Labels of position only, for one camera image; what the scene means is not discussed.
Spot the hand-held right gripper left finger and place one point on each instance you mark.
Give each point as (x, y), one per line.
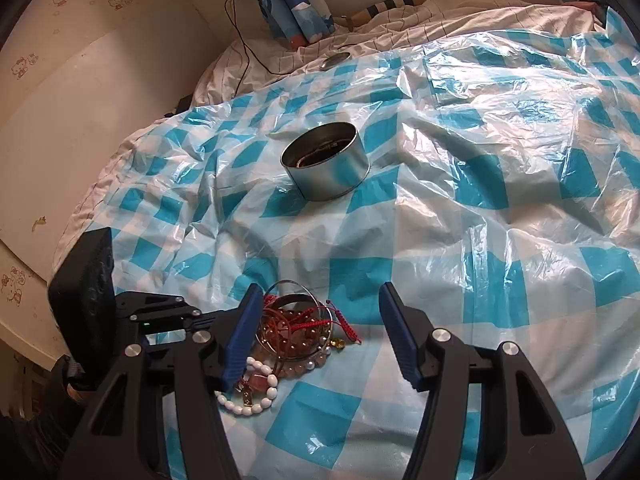
(242, 340)

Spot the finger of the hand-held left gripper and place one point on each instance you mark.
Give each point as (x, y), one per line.
(160, 305)
(210, 321)

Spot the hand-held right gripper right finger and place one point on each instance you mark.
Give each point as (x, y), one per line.
(400, 340)

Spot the thin silver bangle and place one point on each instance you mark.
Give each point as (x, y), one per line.
(295, 283)

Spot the round metal tin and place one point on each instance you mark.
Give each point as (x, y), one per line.
(330, 175)

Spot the blue white checked plastic sheet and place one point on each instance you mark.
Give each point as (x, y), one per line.
(450, 210)

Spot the black object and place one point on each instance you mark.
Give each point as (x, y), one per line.
(184, 105)

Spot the round metal tin lid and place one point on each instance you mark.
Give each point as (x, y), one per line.
(336, 60)

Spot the blue whale print cushion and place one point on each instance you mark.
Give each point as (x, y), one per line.
(267, 10)
(307, 10)

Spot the dark striped pillow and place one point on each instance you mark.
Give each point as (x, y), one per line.
(380, 7)

